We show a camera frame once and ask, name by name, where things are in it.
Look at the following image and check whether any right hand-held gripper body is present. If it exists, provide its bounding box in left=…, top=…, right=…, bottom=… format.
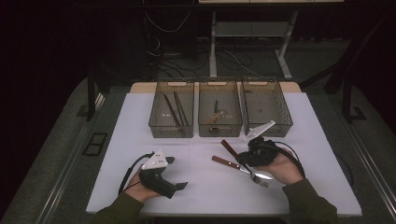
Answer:
left=237, top=120, right=278, bottom=168

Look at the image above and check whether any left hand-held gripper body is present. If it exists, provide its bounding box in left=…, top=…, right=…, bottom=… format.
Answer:
left=138, top=148, right=177, bottom=200

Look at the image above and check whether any wooden-handled steel knife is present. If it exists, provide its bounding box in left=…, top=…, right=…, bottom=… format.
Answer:
left=219, top=139, right=275, bottom=181

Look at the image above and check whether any wooden-handled steel fork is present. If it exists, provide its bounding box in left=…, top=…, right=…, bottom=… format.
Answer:
left=211, top=155, right=270, bottom=189

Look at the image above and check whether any translucent grey plastic bin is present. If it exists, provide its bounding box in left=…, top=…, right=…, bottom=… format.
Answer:
left=148, top=81, right=195, bottom=139
left=198, top=77, right=244, bottom=138
left=241, top=77, right=294, bottom=138

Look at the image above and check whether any wooden-handled spoon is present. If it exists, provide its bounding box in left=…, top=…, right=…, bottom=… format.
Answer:
left=204, top=107, right=229, bottom=125

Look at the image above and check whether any person's left hand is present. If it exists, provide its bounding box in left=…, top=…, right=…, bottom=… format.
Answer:
left=124, top=172, right=163, bottom=203

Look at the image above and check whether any person's right hand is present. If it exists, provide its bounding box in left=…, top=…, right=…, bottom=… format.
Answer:
left=255, top=148, right=304, bottom=187

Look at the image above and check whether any wooden table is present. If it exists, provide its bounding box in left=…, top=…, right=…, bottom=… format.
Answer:
left=129, top=81, right=303, bottom=94

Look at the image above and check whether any black metal stand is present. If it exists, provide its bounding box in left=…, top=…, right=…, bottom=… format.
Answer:
left=341, top=74, right=368, bottom=123
left=76, top=69, right=97, bottom=122

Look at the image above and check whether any white metal desk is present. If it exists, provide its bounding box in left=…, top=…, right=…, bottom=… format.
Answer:
left=198, top=0, right=346, bottom=81

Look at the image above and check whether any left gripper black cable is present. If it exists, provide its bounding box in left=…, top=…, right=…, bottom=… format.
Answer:
left=118, top=151, right=156, bottom=195

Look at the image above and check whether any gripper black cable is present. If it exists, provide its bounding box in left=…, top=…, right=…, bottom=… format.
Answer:
left=270, top=141, right=306, bottom=180
left=118, top=151, right=156, bottom=195

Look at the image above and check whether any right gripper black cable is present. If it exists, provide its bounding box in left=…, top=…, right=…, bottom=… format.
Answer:
left=270, top=141, right=306, bottom=180

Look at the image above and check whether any black floor socket frame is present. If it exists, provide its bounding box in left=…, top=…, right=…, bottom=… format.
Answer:
left=81, top=132, right=108, bottom=157

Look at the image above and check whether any metal floor rail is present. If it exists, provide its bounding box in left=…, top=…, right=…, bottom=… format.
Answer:
left=38, top=92, right=106, bottom=224
left=339, top=120, right=396, bottom=213

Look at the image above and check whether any tangle of black floor cables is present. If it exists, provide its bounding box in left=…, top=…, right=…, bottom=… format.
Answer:
left=148, top=34, right=269, bottom=80

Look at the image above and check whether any white hanging cable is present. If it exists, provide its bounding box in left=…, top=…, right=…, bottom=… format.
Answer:
left=144, top=10, right=192, bottom=34

